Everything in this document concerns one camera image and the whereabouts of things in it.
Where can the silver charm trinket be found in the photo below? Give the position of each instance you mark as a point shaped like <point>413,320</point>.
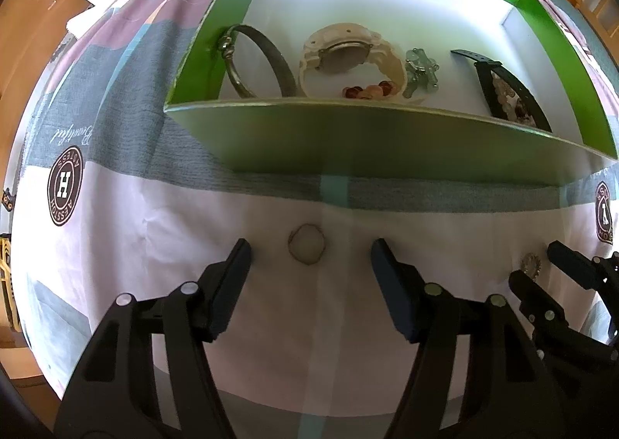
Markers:
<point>419,73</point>

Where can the green cardboard box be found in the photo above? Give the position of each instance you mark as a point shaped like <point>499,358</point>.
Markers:
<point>367,139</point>

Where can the black wristwatch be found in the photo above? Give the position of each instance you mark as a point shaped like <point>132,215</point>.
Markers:
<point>486,76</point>

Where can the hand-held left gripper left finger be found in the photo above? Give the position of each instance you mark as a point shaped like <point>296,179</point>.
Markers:
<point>227,291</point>

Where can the white wristwatch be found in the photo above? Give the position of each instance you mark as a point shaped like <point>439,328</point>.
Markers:
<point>348,61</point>

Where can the striped printed bedsheet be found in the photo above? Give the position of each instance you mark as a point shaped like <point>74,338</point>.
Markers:
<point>145,226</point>

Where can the yellow object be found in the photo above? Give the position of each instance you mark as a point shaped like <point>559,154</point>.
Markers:
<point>7,284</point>

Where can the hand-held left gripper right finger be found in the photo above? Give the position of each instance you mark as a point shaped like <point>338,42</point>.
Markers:
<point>394,291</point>

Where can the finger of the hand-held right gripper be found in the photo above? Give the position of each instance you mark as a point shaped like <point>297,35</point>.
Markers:
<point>537,298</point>
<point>578,267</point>

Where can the silver bangle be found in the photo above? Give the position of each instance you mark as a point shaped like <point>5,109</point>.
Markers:
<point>283,71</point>

